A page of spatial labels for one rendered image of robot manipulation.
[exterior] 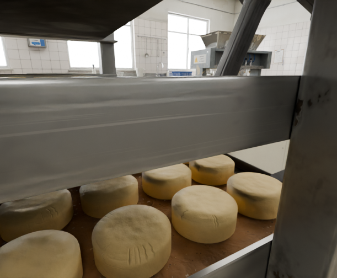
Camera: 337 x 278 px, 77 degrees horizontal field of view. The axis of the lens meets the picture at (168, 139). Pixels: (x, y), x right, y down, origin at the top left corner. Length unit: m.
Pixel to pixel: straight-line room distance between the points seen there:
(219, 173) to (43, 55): 4.41
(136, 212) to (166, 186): 0.05
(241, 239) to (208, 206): 0.03
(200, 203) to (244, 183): 0.05
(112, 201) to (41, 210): 0.05
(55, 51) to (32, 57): 0.39
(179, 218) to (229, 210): 0.04
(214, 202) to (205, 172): 0.06
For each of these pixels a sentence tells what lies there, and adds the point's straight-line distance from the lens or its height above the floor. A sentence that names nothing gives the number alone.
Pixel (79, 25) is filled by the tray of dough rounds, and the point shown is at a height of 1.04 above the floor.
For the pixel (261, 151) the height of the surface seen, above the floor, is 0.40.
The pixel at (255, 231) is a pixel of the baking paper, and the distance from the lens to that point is 0.18.
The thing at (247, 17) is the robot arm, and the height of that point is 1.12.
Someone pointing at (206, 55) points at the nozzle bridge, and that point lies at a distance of 2.00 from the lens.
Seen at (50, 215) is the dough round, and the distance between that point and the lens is 0.18.
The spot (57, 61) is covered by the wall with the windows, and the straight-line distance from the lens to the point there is 4.57.
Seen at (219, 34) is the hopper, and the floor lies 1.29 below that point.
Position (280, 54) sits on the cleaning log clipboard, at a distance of 6.45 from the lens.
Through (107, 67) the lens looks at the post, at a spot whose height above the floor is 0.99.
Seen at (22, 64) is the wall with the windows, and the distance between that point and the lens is 4.50.
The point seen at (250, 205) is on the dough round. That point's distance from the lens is 0.19.
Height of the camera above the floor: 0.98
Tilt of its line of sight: 17 degrees down
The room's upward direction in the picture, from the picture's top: straight up
